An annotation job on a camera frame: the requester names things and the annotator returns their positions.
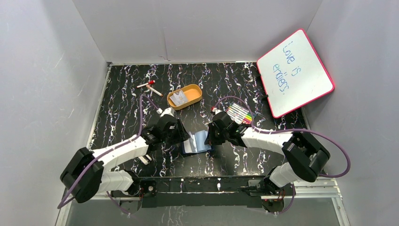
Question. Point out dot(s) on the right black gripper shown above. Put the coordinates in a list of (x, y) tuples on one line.
[(210, 139)]

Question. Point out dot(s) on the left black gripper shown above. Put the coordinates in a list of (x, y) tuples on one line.
[(182, 133)]

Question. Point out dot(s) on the blue leather card holder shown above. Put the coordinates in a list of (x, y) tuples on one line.
[(196, 143)]

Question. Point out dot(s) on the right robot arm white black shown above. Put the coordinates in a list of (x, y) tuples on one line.
[(305, 155)]

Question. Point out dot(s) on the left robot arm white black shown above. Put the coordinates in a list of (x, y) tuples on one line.
[(90, 171)]

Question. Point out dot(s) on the pack of coloured markers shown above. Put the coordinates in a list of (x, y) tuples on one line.
[(239, 114)]

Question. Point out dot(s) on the orange oval tray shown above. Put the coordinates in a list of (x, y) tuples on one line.
[(193, 93)]

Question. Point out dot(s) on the white eraser block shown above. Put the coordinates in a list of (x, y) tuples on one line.
[(146, 159)]

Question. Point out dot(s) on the white marker pen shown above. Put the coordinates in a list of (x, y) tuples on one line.
[(154, 90)]

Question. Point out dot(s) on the red capped marker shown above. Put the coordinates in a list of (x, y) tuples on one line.
[(145, 84)]

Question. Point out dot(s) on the pink framed whiteboard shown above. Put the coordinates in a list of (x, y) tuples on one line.
[(293, 74)]

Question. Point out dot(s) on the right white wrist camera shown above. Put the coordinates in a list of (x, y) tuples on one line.
[(215, 110)]

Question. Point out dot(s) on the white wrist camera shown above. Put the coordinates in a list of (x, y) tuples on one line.
[(168, 111), (215, 110)]

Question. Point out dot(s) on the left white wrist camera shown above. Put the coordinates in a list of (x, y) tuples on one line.
[(168, 111)]

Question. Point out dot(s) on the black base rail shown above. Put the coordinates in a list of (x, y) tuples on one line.
[(250, 192)]

